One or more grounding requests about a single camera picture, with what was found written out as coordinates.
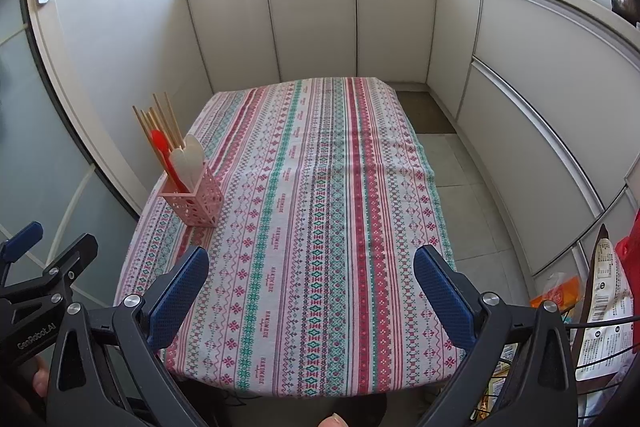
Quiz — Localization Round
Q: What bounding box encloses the frosted glass sliding door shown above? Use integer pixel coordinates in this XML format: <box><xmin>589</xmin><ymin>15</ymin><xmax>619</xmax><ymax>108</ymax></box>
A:
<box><xmin>0</xmin><ymin>0</ymin><xmax>146</xmax><ymax>308</ymax></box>

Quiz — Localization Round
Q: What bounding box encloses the red plastic bag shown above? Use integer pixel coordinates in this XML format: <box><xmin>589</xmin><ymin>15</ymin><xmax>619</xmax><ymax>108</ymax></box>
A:
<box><xmin>614</xmin><ymin>212</ymin><xmax>640</xmax><ymax>288</ymax></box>

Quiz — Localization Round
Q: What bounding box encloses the red plastic spoon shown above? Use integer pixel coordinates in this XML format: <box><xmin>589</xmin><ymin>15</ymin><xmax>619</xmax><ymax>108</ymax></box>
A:
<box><xmin>150</xmin><ymin>129</ymin><xmax>183</xmax><ymax>195</ymax></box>

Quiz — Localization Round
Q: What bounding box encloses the orange snack packet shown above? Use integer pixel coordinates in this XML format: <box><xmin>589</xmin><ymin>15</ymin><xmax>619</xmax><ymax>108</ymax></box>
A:
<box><xmin>530</xmin><ymin>277</ymin><xmax>583</xmax><ymax>313</ymax></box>

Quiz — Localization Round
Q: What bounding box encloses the black wire rack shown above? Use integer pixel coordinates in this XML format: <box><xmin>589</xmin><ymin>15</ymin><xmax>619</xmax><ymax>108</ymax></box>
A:
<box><xmin>470</xmin><ymin>307</ymin><xmax>640</xmax><ymax>427</ymax></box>

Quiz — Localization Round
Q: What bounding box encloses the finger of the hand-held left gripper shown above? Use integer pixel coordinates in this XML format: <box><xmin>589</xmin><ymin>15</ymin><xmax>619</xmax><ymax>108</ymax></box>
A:
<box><xmin>0</xmin><ymin>221</ymin><xmax>44</xmax><ymax>260</ymax></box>
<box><xmin>0</xmin><ymin>233</ymin><xmax>99</xmax><ymax>304</ymax></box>

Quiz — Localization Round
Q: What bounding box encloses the white kitchen cabinet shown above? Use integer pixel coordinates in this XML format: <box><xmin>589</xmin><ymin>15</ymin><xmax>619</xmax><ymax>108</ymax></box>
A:
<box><xmin>180</xmin><ymin>0</ymin><xmax>640</xmax><ymax>288</ymax></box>

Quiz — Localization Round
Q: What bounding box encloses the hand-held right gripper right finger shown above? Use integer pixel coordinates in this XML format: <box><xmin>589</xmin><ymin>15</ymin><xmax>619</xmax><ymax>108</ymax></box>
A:
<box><xmin>412</xmin><ymin>244</ymin><xmax>581</xmax><ymax>427</ymax></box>

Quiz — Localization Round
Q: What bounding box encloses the white brown snack packet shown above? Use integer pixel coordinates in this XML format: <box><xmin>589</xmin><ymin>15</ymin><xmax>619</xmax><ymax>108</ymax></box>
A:
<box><xmin>575</xmin><ymin>224</ymin><xmax>636</xmax><ymax>380</ymax></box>

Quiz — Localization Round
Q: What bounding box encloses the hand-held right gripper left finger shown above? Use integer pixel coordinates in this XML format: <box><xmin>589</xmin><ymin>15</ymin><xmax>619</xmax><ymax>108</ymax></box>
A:
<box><xmin>47</xmin><ymin>246</ymin><xmax>211</xmax><ymax>427</ymax></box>

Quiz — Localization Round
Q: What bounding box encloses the white plastic spoon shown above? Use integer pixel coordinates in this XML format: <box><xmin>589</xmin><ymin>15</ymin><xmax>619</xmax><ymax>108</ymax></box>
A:
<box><xmin>182</xmin><ymin>134</ymin><xmax>207</xmax><ymax>192</ymax></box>
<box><xmin>167</xmin><ymin>148</ymin><xmax>188</xmax><ymax>192</ymax></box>

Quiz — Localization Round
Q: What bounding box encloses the pink plastic utensil basket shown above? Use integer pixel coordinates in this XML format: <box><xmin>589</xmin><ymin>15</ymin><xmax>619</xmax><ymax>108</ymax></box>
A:
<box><xmin>159</xmin><ymin>161</ymin><xmax>224</xmax><ymax>228</ymax></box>

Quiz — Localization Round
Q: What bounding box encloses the striped patterned tablecloth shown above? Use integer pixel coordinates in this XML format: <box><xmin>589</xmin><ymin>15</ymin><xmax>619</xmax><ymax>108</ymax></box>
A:
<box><xmin>114</xmin><ymin>77</ymin><xmax>466</xmax><ymax>398</ymax></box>

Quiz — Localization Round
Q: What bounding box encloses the brown floor mat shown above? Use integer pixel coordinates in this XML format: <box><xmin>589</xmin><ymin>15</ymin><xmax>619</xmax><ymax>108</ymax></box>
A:
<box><xmin>395</xmin><ymin>91</ymin><xmax>457</xmax><ymax>135</ymax></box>

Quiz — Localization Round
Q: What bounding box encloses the person's left hand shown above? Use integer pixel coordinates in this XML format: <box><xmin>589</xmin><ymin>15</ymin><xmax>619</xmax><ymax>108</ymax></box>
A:
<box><xmin>31</xmin><ymin>356</ymin><xmax>51</xmax><ymax>400</ymax></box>

